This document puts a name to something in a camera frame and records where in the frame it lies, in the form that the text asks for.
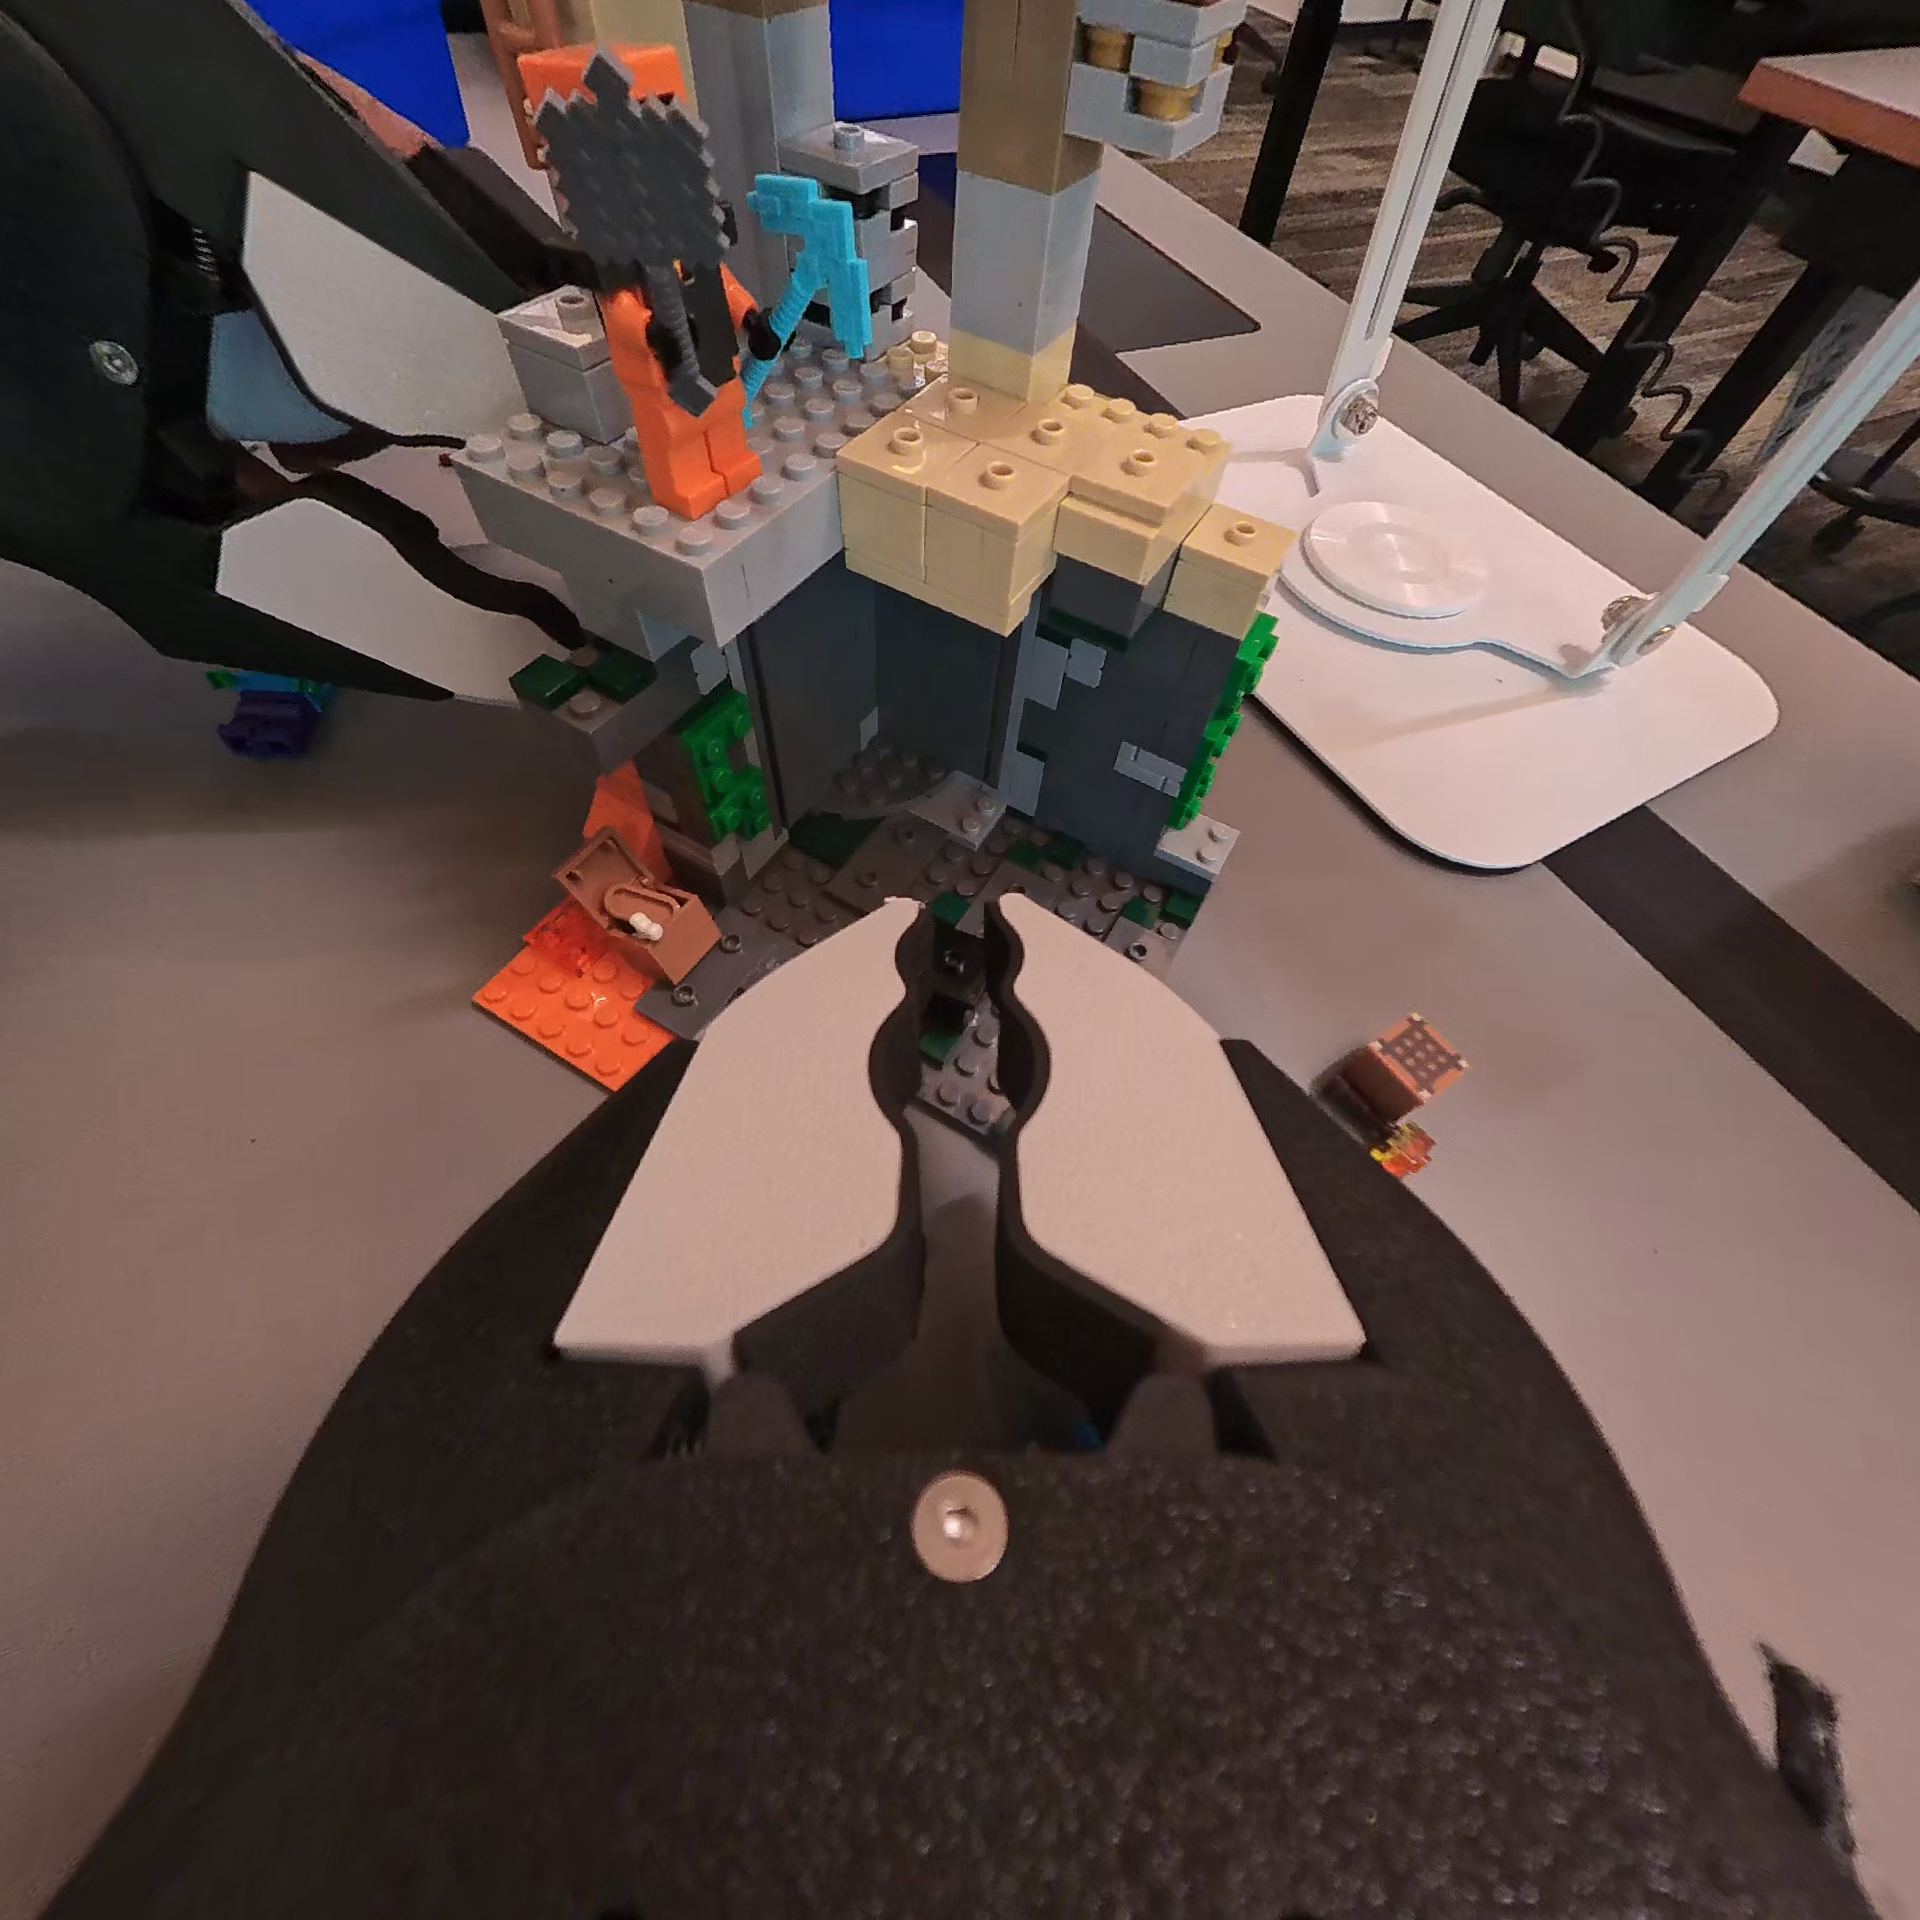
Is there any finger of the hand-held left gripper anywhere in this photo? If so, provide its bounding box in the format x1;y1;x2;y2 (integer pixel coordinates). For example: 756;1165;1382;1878
217;472;600;704
240;169;527;455

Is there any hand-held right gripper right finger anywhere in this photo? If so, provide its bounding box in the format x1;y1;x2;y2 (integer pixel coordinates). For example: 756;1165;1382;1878
986;897;1368;1409

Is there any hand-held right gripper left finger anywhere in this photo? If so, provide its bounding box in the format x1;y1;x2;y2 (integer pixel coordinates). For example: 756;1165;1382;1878
550;901;928;1399

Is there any toy brick building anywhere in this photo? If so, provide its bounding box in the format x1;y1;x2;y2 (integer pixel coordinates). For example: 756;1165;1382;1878
449;0;1283;1133

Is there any grey desk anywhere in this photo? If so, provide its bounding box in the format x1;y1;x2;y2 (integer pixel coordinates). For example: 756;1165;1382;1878
0;0;1920;1920

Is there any wooden top office desk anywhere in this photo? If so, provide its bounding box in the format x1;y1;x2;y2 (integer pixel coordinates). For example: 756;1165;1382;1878
1641;48;1920;514

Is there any small brown brick crate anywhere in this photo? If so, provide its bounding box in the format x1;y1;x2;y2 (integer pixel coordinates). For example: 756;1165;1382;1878
1319;1014;1472;1189

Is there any blue plastic box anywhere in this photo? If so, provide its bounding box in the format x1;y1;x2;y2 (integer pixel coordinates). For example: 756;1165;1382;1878
245;0;464;143

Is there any orange toy minifigure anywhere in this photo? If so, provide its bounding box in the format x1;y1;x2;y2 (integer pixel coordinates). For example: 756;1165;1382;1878
516;42;880;525

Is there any white lamp base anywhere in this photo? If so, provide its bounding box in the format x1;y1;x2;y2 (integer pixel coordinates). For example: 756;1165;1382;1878
1185;0;1920;872

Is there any black swivel office chair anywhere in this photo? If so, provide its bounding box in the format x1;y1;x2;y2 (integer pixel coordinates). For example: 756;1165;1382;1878
1396;33;1680;405

